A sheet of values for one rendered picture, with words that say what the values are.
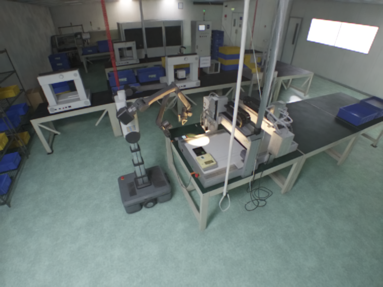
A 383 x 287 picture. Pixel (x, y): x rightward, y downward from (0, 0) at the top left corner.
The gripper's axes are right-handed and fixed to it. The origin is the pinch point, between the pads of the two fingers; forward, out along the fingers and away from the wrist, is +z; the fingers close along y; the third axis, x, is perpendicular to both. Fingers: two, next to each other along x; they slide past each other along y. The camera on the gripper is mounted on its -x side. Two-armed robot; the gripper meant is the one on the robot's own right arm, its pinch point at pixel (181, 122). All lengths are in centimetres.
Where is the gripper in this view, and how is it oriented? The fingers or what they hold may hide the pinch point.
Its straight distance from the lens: 233.9
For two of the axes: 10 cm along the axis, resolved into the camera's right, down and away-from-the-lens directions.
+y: -4.1, -5.5, 7.3
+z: -2.4, 8.3, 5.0
